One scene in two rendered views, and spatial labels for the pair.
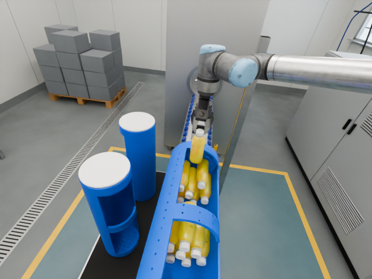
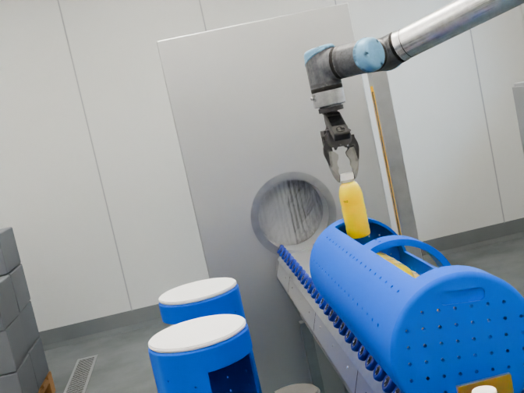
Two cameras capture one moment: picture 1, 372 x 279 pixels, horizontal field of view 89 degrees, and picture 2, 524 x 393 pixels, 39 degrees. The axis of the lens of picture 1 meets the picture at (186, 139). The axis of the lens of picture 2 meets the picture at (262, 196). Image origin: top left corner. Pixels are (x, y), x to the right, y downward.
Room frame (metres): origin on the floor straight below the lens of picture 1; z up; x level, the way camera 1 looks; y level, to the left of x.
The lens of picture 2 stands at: (-1.29, 0.48, 1.59)
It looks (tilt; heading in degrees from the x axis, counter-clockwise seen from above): 6 degrees down; 352
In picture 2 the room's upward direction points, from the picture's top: 12 degrees counter-clockwise
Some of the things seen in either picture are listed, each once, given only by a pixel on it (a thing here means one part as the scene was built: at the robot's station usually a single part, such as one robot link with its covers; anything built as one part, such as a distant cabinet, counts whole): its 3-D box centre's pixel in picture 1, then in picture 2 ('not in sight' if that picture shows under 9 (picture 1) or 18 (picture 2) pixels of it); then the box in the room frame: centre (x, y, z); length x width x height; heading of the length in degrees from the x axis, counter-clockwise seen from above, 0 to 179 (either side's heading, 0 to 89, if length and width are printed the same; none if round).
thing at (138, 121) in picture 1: (137, 120); (197, 290); (1.26, 0.40, 1.03); 0.28 x 0.28 x 0.01
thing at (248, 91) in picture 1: (233, 141); (416, 277); (1.38, -0.43, 0.85); 0.06 x 0.06 x 1.70; 87
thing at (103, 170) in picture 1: (105, 168); (197, 332); (0.74, 0.44, 1.03); 0.28 x 0.28 x 0.01
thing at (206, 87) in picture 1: (206, 84); (327, 99); (0.75, -0.06, 1.59); 0.10 x 0.09 x 0.05; 87
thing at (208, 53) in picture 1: (211, 62); (323, 69); (0.75, -0.06, 1.67); 0.10 x 0.09 x 0.12; 43
